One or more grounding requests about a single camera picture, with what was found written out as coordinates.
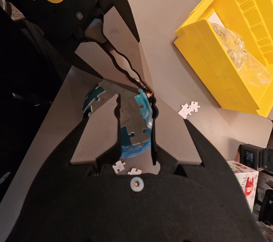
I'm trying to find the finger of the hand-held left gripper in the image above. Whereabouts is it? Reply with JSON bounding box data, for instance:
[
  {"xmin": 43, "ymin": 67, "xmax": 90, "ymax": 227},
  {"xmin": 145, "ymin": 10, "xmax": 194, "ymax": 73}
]
[
  {"xmin": 85, "ymin": 6, "xmax": 154, "ymax": 96},
  {"xmin": 75, "ymin": 41, "xmax": 147, "ymax": 94}
]

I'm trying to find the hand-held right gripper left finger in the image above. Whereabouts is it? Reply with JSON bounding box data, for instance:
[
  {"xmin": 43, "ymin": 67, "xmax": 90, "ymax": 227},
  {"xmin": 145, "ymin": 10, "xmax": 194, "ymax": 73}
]
[{"xmin": 70, "ymin": 94, "xmax": 122, "ymax": 168}]

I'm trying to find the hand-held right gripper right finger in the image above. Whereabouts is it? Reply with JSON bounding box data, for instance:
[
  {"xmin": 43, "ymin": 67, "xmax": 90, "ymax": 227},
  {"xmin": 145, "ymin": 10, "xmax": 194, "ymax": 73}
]
[{"xmin": 150, "ymin": 95, "xmax": 202, "ymax": 166}]

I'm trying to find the blue puzzle ball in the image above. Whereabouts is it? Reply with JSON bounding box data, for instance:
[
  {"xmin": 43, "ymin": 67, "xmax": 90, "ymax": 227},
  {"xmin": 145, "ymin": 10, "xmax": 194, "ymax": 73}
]
[{"xmin": 82, "ymin": 78, "xmax": 154, "ymax": 149}]

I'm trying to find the white puzzle carton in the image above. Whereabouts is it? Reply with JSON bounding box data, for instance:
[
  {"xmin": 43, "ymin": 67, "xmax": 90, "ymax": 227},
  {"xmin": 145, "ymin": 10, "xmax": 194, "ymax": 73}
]
[{"xmin": 226, "ymin": 160, "xmax": 259, "ymax": 213}]

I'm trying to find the black power station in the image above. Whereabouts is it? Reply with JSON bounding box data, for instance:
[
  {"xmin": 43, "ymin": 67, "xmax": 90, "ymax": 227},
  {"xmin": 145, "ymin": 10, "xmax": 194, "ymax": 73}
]
[{"xmin": 238, "ymin": 143, "xmax": 273, "ymax": 172}]

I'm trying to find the yellow plastic bin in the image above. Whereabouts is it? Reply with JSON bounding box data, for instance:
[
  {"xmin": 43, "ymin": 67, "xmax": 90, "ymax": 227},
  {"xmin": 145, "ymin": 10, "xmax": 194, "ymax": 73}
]
[{"xmin": 174, "ymin": 0, "xmax": 273, "ymax": 118}]

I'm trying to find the clear plastic bag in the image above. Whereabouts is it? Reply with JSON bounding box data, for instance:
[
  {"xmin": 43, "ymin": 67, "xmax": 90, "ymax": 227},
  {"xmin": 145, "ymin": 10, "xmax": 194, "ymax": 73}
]
[{"xmin": 208, "ymin": 22, "xmax": 272, "ymax": 87}]

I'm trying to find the black pouch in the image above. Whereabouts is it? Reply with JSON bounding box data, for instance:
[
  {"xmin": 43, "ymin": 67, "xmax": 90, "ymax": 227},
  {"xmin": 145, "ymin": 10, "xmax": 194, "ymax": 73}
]
[{"xmin": 258, "ymin": 189, "xmax": 273, "ymax": 223}]

